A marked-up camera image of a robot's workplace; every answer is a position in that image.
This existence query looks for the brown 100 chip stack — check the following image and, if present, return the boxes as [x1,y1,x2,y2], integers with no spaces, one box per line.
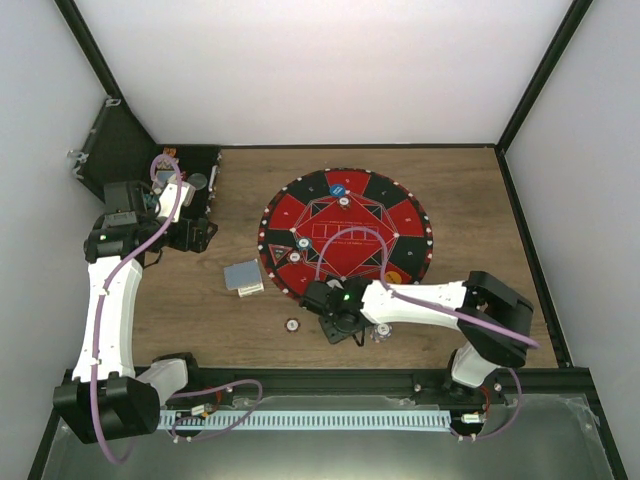
[285,319,300,332]

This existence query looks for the brown 100 chips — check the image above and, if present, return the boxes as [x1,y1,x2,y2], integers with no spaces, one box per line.
[338,196,351,209]
[289,251,302,264]

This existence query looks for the teal chips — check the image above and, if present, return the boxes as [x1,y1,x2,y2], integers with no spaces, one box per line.
[296,237,312,251]

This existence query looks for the triangular all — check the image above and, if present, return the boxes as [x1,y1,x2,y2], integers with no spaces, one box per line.
[268,244,293,265]

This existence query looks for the blue small blind button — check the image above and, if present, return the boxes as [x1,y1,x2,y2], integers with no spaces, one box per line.
[329,184,346,198]

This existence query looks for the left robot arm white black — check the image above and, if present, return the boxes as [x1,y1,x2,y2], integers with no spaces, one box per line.
[53,178,216,444]

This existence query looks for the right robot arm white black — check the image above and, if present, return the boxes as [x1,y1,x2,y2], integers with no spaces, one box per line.
[299,271,539,403]

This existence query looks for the purple chip stack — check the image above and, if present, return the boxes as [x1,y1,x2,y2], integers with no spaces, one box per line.
[370,324,393,343]

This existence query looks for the clear round dealer button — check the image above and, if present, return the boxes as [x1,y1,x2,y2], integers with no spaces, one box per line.
[187,173,209,191]

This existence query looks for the card deck in case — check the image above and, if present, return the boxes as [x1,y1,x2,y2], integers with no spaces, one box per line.
[153,170,176,189]

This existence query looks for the orange big blind button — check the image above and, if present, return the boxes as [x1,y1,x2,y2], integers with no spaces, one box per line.
[384,270,403,284]

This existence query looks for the white playing card box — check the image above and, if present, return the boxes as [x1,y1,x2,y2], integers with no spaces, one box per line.
[237,282,264,298]

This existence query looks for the black poker chip case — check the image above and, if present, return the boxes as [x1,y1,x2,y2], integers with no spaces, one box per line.
[68,97,221,219]

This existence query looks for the round red black poker mat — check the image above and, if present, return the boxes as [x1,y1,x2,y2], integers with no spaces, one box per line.
[257,168,434,301]

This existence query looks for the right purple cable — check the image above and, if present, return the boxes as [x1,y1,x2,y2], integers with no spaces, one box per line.
[315,230,541,444]

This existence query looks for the light blue slotted cable duct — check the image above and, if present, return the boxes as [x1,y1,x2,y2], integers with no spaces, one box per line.
[158,410,451,433]

